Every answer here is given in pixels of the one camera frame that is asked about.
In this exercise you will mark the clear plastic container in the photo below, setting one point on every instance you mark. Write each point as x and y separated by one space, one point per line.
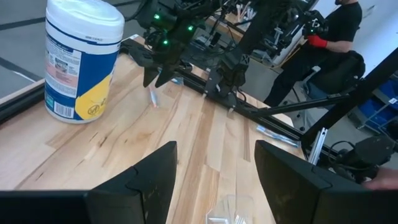
230 208

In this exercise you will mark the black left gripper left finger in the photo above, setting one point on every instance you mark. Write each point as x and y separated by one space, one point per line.
146 193

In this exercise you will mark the person's hand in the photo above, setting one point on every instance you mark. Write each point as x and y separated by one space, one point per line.
382 180

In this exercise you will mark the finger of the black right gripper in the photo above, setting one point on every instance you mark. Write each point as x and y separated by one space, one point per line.
150 76
166 74

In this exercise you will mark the packaged blue toothbrush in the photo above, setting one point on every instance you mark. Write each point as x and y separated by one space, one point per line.
276 135

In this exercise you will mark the red glove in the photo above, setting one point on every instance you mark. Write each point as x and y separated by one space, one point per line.
317 41

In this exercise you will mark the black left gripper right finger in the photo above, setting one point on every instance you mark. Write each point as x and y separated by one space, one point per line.
295 193

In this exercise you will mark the orange white toothbrush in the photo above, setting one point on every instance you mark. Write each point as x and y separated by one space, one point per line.
154 98

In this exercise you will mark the blue storage bins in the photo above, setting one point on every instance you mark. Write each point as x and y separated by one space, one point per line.
373 112

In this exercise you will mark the white blue yellow wipes canister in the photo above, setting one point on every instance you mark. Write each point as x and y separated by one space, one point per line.
84 62

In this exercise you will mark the person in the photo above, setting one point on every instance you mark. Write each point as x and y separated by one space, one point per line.
342 18

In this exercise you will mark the silver aluminium extrusion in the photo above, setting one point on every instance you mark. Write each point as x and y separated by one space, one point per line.
318 143

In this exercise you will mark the small white plastic item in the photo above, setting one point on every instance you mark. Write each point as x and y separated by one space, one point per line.
217 221

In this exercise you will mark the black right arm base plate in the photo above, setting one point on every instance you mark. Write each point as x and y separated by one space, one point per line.
214 84

